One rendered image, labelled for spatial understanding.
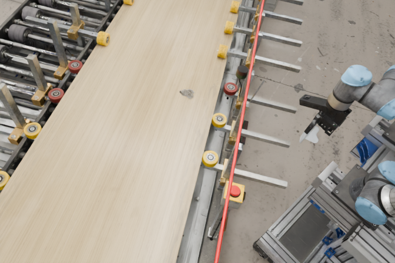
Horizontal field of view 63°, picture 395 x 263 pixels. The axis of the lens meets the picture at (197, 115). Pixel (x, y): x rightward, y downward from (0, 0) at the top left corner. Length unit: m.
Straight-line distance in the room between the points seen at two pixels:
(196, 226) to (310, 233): 0.92
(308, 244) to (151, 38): 1.69
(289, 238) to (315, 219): 0.25
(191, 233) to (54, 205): 0.68
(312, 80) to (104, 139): 2.44
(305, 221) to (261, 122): 0.99
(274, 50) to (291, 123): 0.99
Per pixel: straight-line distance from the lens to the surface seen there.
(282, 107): 2.00
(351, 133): 3.31
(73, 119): 1.78
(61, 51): 2.04
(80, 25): 2.19
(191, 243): 1.76
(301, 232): 2.40
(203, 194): 1.85
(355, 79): 1.08
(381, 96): 1.10
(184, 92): 1.85
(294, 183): 2.78
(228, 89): 1.92
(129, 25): 2.27
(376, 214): 1.39
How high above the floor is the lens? 2.31
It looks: 53 degrees down
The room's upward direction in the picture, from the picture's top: 11 degrees clockwise
